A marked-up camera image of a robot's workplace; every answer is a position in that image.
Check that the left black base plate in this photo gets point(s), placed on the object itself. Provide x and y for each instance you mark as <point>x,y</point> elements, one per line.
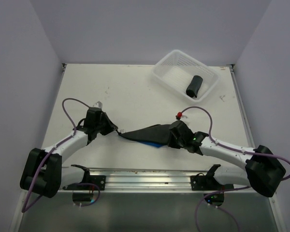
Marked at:
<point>92,183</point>

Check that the white plastic mesh basket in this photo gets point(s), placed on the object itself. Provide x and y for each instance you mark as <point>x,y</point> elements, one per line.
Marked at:
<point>176,71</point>

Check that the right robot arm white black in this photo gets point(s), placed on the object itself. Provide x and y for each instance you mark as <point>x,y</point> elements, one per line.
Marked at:
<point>262,172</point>

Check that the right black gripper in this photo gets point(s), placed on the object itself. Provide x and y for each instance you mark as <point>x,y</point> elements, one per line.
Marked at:
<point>171,143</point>

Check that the blue and black towel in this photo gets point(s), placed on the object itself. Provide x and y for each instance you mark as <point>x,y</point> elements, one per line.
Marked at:
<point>157,135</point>

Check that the right wrist camera red cap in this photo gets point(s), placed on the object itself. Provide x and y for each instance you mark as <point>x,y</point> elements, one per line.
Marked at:
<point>181,116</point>

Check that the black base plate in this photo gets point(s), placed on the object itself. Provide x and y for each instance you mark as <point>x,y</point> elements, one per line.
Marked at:
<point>92,183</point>
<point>207,182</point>

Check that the aluminium mounting rail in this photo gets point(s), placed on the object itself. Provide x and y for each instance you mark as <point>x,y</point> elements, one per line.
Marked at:
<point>149,181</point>

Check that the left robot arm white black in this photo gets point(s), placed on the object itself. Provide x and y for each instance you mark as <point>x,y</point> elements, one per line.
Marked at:
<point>43,169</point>

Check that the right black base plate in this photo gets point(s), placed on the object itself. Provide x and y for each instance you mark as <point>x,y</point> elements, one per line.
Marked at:
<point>207,182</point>

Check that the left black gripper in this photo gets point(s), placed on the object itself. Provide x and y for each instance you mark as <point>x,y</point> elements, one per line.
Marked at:
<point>110,126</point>

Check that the purple and black towel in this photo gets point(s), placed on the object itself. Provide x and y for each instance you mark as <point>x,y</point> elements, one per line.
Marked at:
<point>194,86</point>

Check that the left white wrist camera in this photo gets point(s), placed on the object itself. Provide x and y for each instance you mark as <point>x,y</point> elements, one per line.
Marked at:
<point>98,104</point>

